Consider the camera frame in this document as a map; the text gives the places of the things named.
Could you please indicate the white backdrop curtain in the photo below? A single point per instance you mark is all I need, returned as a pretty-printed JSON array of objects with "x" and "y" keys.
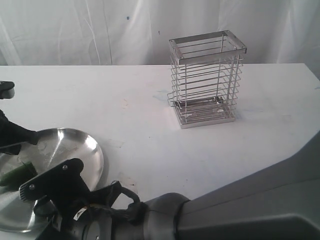
[{"x": 136, "y": 32}]

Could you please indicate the green cucumber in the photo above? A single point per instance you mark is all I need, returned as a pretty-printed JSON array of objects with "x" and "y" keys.
[{"x": 16, "y": 177}]

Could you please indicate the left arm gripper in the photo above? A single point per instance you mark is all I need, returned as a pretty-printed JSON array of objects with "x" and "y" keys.
[{"x": 12, "y": 133}]

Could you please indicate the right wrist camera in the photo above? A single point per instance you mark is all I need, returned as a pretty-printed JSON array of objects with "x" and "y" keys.
[{"x": 63, "y": 180}]

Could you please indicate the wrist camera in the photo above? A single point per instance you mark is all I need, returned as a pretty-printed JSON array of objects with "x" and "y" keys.
[
  {"x": 63, "y": 180},
  {"x": 7, "y": 90}
]

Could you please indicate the round steel plate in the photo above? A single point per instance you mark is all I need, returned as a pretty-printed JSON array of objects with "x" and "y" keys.
[{"x": 54, "y": 146}]

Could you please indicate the black handled knife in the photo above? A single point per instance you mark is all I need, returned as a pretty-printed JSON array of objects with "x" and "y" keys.
[{"x": 11, "y": 145}]

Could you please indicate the wire cutlery holder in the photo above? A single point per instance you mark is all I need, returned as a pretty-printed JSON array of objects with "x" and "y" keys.
[{"x": 205, "y": 74}]

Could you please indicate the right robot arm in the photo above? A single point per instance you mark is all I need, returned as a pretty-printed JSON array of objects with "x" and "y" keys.
[{"x": 280, "y": 202}]

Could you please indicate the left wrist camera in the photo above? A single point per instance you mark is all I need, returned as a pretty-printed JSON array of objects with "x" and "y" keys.
[{"x": 7, "y": 90}]

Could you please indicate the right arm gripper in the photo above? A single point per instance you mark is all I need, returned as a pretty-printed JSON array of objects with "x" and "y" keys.
[{"x": 60, "y": 225}]

